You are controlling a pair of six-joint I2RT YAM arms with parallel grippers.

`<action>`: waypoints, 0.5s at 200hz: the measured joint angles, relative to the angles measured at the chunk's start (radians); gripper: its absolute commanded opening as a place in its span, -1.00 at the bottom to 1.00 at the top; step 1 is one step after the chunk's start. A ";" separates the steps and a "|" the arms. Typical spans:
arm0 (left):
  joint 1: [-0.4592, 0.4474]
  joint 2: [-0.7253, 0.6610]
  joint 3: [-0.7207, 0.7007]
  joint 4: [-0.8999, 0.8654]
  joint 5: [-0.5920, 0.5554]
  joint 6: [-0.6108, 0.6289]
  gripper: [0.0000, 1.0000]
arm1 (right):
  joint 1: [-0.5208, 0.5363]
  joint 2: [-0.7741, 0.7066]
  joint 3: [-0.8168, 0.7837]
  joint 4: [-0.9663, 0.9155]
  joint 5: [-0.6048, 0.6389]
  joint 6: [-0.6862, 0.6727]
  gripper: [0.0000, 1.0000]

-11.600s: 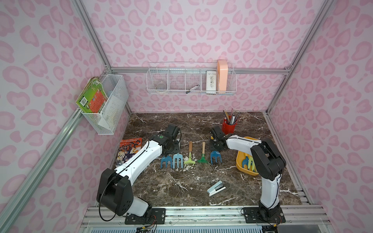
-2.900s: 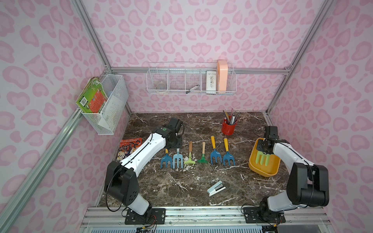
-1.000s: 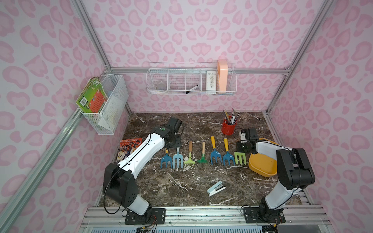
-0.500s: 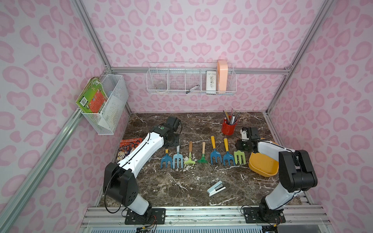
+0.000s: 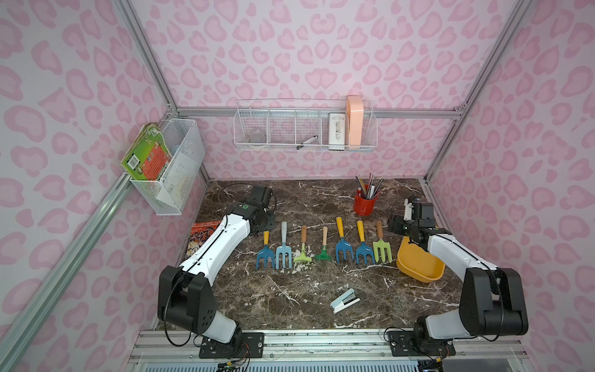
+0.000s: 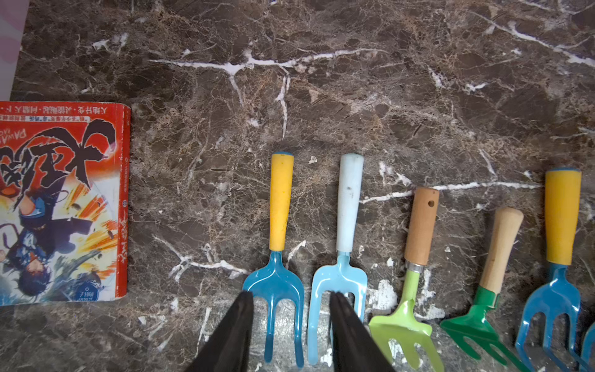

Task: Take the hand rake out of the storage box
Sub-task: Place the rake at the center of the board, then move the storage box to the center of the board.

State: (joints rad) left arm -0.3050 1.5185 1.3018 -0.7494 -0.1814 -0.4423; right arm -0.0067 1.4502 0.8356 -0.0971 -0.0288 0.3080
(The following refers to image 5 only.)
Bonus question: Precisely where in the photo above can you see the pencils in cup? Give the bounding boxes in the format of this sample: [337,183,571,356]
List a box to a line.
[356,173,384,200]

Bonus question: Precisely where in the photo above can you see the white handle lightblue fork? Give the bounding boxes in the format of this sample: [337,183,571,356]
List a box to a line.
[275,221,293,270]

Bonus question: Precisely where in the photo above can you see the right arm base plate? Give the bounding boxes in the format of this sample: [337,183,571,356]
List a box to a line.
[384,329,456,358]

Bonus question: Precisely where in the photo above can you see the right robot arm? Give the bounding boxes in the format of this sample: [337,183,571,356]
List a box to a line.
[388,198,529,342]

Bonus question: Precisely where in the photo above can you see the wood handle lime fork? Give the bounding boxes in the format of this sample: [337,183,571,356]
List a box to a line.
[373,220,392,264]

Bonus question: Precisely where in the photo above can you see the yellow handle teal fork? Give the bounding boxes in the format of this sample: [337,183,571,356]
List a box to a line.
[256,231,275,270]

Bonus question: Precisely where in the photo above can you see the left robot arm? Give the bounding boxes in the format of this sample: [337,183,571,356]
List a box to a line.
[157,185,274,346]

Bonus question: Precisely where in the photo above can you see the red comic book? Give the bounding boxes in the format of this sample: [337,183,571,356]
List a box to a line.
[185,220,221,259]

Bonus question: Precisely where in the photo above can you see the black white marker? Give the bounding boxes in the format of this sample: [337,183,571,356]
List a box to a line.
[296,136,319,150]

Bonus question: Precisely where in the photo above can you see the white wire wall shelf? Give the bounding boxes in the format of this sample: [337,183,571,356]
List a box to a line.
[233,99,378,152]

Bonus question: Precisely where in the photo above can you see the pink box on shelf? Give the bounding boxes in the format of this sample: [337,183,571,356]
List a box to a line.
[346,96,364,149]

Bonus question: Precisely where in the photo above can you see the white mesh side basket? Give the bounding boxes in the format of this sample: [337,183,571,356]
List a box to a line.
[130,118,205,215]

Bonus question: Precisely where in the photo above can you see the red pencil cup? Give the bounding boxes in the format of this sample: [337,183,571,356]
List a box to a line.
[353,184,378,216]

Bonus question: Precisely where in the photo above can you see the yellow handle blue fork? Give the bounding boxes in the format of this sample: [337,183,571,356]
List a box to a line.
[335,217,355,263]

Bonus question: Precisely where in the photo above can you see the green red book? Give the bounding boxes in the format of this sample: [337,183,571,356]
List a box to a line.
[121,122,173,181]

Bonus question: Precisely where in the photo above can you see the white blue stapler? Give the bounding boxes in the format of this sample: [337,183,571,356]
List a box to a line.
[330,288,360,314]

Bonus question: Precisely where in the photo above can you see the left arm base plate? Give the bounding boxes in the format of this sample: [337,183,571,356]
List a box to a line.
[199,332,265,359]

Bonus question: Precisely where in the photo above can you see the yellow storage box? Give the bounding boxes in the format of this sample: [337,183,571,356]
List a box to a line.
[396,237,446,283]

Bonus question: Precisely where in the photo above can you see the white patterned card box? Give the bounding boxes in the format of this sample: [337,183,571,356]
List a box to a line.
[328,113,346,150]

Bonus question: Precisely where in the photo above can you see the grey round object on shelf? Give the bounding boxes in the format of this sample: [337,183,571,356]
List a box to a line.
[248,129,267,144]

